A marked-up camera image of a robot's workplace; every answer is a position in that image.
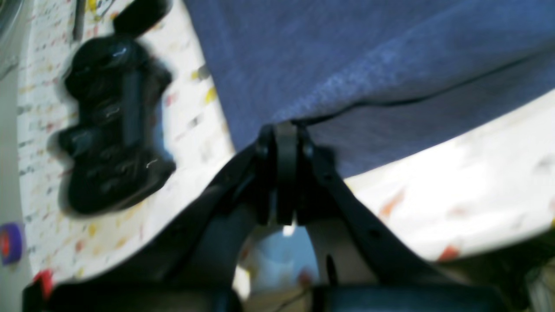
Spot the purple tape roll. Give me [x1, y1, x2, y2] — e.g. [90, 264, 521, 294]
[0, 222, 24, 266]

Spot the black game controller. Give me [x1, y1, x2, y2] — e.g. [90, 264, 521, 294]
[57, 34, 176, 216]

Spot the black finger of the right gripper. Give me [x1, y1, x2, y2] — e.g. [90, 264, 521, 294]
[277, 122, 458, 286]

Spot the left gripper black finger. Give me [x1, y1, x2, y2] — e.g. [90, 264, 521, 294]
[65, 126, 276, 296]

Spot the blue T-shirt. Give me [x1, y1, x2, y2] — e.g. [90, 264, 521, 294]
[184, 0, 555, 177]

